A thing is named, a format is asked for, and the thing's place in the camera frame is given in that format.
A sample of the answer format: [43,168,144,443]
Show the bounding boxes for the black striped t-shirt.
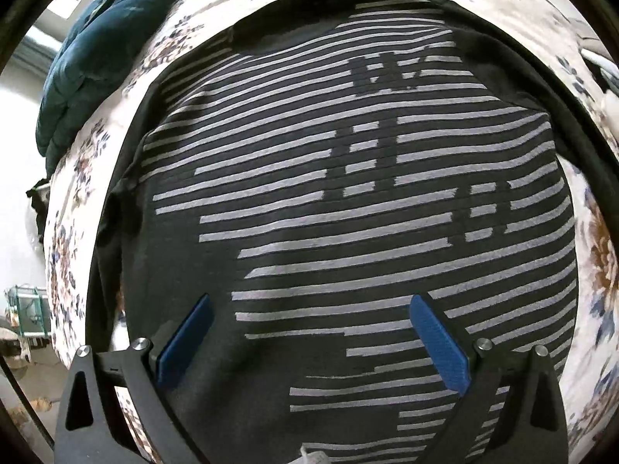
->
[96,0,618,463]

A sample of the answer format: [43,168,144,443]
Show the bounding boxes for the dark clothes beside bed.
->
[26,179,50,243]

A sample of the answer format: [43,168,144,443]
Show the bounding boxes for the green metal rack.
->
[4,286,50,338]

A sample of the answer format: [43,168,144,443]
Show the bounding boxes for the teal folded quilt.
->
[36,0,175,176]

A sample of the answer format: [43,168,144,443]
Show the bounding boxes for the floral white bed blanket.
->
[37,0,618,463]

